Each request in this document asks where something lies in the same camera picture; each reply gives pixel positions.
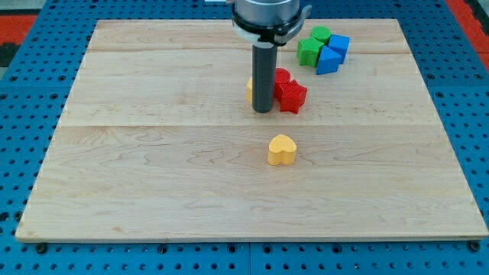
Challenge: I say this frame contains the green circle block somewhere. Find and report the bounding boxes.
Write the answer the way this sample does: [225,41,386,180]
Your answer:
[310,26,332,44]

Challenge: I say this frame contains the blue triangle block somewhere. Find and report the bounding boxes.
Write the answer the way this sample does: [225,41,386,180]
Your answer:
[316,46,342,75]

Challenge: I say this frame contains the blue cube block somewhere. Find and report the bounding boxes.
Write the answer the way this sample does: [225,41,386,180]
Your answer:
[328,34,350,64]

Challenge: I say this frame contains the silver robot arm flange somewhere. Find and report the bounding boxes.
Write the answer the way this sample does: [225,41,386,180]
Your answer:
[231,0,312,48]

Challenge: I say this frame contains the light wooden board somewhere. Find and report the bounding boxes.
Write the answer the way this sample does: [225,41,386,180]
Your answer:
[16,19,488,243]

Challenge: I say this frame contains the yellow block behind rod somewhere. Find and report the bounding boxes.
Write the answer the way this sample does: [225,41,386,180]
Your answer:
[246,78,253,104]

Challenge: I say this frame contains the red circle block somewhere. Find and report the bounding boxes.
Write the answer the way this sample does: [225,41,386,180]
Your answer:
[274,67,291,85]

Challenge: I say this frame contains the green star block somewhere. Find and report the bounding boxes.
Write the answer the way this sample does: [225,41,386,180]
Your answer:
[296,37,324,68]

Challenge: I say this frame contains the red star block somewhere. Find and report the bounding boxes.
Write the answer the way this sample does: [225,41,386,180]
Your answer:
[274,80,308,114]

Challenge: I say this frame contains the yellow heart block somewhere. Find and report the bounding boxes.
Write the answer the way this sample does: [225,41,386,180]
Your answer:
[267,134,297,165]

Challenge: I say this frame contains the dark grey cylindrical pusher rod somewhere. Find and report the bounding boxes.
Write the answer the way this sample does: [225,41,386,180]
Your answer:
[252,45,277,113]

